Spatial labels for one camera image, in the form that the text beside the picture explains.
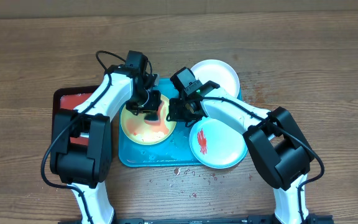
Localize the light blue rimmed plate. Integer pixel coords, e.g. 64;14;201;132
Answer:
189;118;247;169

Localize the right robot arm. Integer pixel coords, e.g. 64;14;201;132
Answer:
167;81;316;223

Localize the green rimmed white plate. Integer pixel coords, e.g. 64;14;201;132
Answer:
120;95;176;145

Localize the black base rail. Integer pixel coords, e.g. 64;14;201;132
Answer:
58;213;334;224

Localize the dark tray with red water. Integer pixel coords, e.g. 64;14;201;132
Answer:
52;85;112;151

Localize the teal plastic tray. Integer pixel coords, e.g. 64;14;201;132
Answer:
117;77;246;168

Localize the white plate with red stain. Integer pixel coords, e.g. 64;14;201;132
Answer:
191;59;241;97

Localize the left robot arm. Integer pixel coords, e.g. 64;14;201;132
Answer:
41;64;160;223

